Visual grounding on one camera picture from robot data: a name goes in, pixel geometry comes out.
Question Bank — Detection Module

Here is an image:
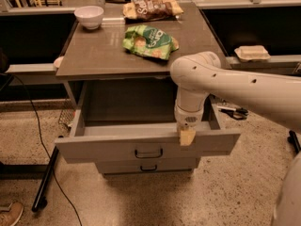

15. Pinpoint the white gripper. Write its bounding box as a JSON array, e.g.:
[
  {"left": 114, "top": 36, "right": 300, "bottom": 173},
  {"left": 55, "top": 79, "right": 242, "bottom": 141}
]
[{"left": 174, "top": 88, "right": 209, "bottom": 146}]

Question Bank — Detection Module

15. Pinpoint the grey top drawer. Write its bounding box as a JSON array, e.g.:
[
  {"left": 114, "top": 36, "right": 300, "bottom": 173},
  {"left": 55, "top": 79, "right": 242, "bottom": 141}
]
[{"left": 54, "top": 78, "right": 242, "bottom": 165}]

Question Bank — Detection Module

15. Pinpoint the grey drawer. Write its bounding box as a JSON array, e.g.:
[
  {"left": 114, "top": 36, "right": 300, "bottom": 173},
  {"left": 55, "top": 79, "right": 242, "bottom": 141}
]
[
  {"left": 54, "top": 78, "right": 242, "bottom": 165},
  {"left": 96, "top": 157, "right": 200, "bottom": 174}
]

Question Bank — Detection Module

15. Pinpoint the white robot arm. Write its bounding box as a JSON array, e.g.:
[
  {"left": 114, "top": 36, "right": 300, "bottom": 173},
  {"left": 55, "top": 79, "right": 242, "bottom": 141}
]
[{"left": 170, "top": 52, "right": 301, "bottom": 226}]

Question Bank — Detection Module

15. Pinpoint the grey bottom drawer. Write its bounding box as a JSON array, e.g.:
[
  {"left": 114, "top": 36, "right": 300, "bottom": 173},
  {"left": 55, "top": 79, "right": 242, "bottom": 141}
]
[{"left": 96, "top": 157, "right": 200, "bottom": 174}]

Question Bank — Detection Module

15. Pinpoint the grey drawer cabinet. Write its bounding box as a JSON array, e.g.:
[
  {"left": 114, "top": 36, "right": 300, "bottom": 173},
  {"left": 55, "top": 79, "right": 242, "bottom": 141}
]
[{"left": 55, "top": 2, "right": 232, "bottom": 179}]

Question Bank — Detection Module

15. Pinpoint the white foam takeout box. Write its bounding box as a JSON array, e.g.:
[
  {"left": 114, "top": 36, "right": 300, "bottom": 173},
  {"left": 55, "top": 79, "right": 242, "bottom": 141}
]
[{"left": 234, "top": 45, "right": 271, "bottom": 62}]

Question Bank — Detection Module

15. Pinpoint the black table leg right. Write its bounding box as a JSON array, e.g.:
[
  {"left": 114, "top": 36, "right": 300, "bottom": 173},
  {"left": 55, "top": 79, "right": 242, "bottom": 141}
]
[{"left": 287, "top": 130, "right": 301, "bottom": 153}]

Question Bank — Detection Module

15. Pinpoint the black table leg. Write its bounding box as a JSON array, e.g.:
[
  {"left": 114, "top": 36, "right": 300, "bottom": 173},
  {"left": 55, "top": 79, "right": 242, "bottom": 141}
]
[
  {"left": 287, "top": 130, "right": 301, "bottom": 153},
  {"left": 0, "top": 147, "right": 59, "bottom": 214}
]

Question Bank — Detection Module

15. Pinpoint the green snack bag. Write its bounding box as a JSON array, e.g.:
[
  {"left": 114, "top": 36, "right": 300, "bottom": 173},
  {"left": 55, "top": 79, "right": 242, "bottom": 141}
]
[{"left": 122, "top": 24, "right": 179, "bottom": 60}]

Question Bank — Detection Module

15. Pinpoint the brown chip bag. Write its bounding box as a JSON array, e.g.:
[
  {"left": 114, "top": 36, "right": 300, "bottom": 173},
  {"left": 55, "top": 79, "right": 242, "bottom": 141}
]
[{"left": 123, "top": 0, "right": 183, "bottom": 21}]

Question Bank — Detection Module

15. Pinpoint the black table leg left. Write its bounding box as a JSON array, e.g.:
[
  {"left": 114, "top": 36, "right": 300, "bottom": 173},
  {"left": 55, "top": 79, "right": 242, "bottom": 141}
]
[{"left": 0, "top": 147, "right": 59, "bottom": 214}]

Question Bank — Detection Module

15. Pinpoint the small beige disc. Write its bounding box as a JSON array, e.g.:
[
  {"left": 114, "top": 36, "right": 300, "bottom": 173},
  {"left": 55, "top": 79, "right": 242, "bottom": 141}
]
[{"left": 54, "top": 56, "right": 63, "bottom": 69}]

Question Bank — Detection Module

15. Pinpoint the white ceramic bowl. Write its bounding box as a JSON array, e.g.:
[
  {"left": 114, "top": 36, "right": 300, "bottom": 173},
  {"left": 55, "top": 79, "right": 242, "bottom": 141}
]
[{"left": 74, "top": 6, "right": 104, "bottom": 29}]

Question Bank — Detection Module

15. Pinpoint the brown shoe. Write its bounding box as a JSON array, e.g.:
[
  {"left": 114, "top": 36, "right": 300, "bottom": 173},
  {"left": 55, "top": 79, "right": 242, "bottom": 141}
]
[{"left": 0, "top": 202, "right": 24, "bottom": 226}]

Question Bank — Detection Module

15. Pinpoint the wire mesh basket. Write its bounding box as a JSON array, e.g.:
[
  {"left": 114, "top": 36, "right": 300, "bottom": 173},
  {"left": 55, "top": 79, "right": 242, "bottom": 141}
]
[{"left": 58, "top": 101, "right": 75, "bottom": 130}]

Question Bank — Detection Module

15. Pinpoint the black floor cable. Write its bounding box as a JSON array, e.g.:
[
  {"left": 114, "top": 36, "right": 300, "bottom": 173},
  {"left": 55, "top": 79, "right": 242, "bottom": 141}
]
[{"left": 0, "top": 73, "right": 84, "bottom": 226}]

